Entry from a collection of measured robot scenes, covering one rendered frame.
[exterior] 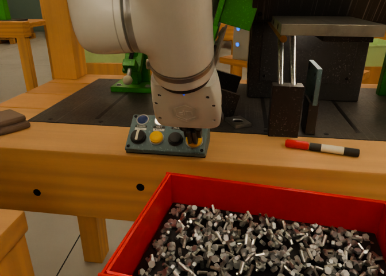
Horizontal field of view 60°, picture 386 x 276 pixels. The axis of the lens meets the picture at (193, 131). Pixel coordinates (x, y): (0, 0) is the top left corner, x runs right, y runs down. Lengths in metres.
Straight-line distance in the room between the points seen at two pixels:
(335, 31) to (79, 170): 0.52
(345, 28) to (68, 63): 0.97
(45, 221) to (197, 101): 1.71
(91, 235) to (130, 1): 1.37
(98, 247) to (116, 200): 1.00
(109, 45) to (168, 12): 0.08
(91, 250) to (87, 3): 1.43
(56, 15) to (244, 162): 0.91
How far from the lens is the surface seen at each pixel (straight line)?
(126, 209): 0.69
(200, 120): 0.50
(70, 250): 1.85
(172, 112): 0.49
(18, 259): 0.64
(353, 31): 0.61
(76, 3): 0.38
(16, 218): 0.61
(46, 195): 0.75
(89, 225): 1.61
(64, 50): 1.31
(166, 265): 0.42
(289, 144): 0.66
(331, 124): 0.82
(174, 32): 0.36
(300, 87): 0.68
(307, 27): 0.59
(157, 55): 0.39
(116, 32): 0.37
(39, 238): 1.98
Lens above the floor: 1.18
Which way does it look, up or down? 23 degrees down
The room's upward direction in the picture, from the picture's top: straight up
